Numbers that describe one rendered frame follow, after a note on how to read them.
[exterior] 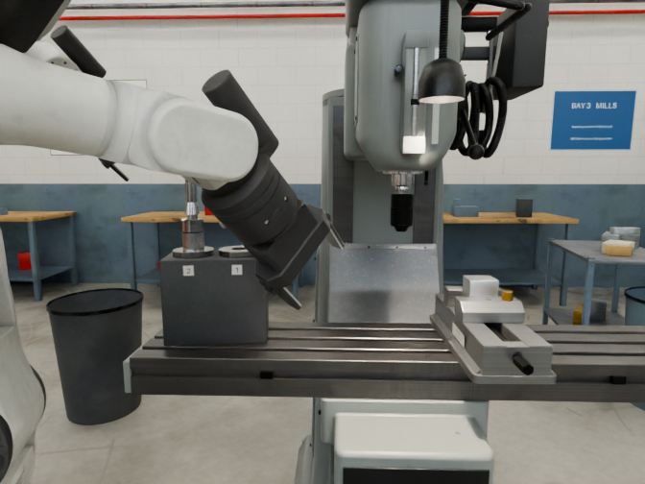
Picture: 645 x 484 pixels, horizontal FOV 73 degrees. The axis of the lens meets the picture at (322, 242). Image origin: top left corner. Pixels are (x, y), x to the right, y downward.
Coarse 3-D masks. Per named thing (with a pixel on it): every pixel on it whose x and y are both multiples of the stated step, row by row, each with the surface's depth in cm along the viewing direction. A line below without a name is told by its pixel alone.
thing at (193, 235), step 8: (184, 224) 94; (200, 224) 95; (184, 232) 95; (192, 232) 95; (200, 232) 95; (184, 240) 95; (192, 240) 95; (200, 240) 96; (184, 248) 95; (192, 248) 95; (200, 248) 96
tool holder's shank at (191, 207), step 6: (186, 180) 94; (186, 186) 94; (192, 186) 94; (186, 192) 95; (192, 192) 94; (186, 198) 95; (192, 198) 95; (186, 204) 95; (192, 204) 95; (186, 210) 95; (192, 210) 95; (198, 210) 96; (192, 216) 95
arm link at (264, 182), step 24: (216, 96) 43; (240, 96) 44; (264, 120) 48; (264, 144) 48; (264, 168) 46; (216, 192) 46; (240, 192) 45; (264, 192) 46; (216, 216) 48; (240, 216) 47
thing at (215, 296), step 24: (168, 264) 91; (192, 264) 92; (216, 264) 92; (240, 264) 93; (168, 288) 92; (192, 288) 93; (216, 288) 93; (240, 288) 94; (168, 312) 93; (192, 312) 93; (216, 312) 94; (240, 312) 94; (264, 312) 95; (168, 336) 94; (192, 336) 94; (216, 336) 95; (240, 336) 95; (264, 336) 96
